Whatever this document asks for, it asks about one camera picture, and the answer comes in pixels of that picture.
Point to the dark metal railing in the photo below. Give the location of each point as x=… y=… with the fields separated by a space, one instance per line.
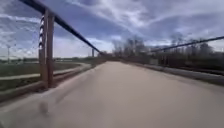
x=186 y=63

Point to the pale concrete bridge path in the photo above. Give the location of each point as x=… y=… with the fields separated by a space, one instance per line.
x=123 y=96

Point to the pale curved footpath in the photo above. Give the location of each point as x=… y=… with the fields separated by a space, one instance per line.
x=30 y=75

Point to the green grass field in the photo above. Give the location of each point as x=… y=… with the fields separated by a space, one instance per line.
x=20 y=69

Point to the row of bare trees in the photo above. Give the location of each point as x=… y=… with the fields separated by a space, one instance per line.
x=160 y=50

